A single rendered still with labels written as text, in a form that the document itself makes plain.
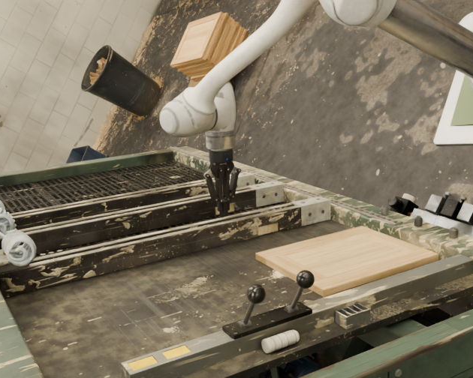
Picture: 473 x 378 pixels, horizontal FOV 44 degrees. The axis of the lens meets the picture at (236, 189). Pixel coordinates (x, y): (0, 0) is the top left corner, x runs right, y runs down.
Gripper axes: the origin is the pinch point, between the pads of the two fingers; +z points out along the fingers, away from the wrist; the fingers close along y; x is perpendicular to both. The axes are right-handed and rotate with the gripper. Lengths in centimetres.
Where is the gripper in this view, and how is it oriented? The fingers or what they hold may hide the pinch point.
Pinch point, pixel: (223, 211)
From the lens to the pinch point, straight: 189.2
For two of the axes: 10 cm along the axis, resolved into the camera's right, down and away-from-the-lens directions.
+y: -8.6, 1.6, -4.9
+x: 5.1, 2.0, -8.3
